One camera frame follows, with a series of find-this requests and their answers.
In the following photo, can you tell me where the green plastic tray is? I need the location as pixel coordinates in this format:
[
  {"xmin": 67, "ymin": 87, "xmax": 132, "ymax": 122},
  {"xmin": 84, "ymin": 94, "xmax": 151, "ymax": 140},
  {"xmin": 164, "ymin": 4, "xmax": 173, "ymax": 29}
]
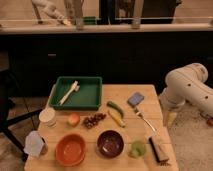
[{"xmin": 49, "ymin": 76, "xmax": 102, "ymax": 110}]

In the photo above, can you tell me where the blue sponge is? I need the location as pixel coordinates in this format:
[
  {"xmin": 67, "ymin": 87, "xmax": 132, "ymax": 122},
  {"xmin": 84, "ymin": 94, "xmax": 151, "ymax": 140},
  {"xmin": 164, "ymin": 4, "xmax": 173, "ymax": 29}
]
[{"xmin": 127, "ymin": 92, "xmax": 144, "ymax": 107}]

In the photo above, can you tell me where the silver fork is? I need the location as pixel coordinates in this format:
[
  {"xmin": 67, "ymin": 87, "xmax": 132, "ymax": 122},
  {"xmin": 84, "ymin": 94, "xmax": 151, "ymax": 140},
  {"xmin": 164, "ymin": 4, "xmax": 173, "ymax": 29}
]
[{"xmin": 134, "ymin": 107, "xmax": 156, "ymax": 132}]

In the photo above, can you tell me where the yellow banana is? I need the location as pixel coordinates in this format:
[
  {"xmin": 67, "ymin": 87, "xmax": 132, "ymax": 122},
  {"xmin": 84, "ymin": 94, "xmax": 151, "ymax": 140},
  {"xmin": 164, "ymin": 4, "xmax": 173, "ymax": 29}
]
[{"xmin": 108, "ymin": 110, "xmax": 126, "ymax": 128}]

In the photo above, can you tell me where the orange bowl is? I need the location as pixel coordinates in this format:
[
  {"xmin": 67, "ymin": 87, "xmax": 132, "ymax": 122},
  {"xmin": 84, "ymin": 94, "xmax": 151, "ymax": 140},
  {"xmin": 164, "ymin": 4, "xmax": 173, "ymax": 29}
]
[{"xmin": 55, "ymin": 134, "xmax": 86, "ymax": 167}]

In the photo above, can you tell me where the dark purple bowl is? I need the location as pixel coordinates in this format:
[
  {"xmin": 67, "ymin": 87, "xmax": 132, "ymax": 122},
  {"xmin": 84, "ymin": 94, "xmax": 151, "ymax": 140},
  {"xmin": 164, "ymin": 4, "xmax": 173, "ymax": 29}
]
[{"xmin": 97, "ymin": 130, "xmax": 124, "ymax": 158}]

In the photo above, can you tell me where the white paper cup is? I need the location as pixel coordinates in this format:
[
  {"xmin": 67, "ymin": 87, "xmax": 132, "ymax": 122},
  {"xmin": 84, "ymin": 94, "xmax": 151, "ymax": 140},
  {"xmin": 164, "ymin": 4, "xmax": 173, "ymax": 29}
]
[{"xmin": 39, "ymin": 108, "xmax": 56, "ymax": 127}]

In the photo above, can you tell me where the green cucumber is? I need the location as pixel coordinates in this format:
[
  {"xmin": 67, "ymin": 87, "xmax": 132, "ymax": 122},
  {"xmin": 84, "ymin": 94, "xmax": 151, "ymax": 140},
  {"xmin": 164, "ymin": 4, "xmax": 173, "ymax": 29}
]
[{"xmin": 107, "ymin": 101, "xmax": 124, "ymax": 118}]

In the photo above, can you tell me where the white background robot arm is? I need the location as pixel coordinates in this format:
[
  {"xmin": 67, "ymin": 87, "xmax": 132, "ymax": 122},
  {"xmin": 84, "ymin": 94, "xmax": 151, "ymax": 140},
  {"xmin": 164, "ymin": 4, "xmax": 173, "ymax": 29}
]
[{"xmin": 31, "ymin": 0, "xmax": 71, "ymax": 26}]

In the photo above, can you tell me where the clear plastic container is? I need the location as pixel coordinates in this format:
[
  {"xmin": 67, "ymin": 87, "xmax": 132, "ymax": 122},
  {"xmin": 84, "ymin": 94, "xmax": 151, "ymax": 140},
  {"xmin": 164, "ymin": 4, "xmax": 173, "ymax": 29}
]
[{"xmin": 24, "ymin": 131, "xmax": 48, "ymax": 157}]

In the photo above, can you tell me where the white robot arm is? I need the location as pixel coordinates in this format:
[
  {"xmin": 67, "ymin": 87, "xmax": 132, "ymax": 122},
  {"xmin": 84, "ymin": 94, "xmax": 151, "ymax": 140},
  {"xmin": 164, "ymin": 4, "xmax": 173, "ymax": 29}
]
[{"xmin": 159, "ymin": 63, "xmax": 213, "ymax": 117}]

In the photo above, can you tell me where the bunch of dark grapes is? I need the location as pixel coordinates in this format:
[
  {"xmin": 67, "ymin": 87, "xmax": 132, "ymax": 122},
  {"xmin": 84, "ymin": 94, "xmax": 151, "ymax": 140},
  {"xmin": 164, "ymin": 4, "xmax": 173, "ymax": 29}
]
[{"xmin": 82, "ymin": 113, "xmax": 106, "ymax": 129}]

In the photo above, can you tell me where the black scrub brush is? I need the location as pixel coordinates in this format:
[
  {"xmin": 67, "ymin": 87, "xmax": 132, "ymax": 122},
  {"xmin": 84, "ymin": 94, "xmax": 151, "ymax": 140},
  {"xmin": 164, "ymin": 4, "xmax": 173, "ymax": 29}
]
[{"xmin": 149, "ymin": 136, "xmax": 169, "ymax": 166}]

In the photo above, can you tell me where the green plastic cup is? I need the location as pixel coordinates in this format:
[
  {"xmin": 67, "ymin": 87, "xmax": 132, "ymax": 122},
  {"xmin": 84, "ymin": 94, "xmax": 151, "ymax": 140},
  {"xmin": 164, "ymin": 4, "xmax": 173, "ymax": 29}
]
[{"xmin": 129, "ymin": 141, "xmax": 146, "ymax": 158}]

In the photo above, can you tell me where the white dish brush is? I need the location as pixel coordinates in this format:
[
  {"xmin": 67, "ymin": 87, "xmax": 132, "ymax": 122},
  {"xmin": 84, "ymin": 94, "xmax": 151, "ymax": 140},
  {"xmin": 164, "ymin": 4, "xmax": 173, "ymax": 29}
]
[{"xmin": 59, "ymin": 81, "xmax": 80, "ymax": 105}]

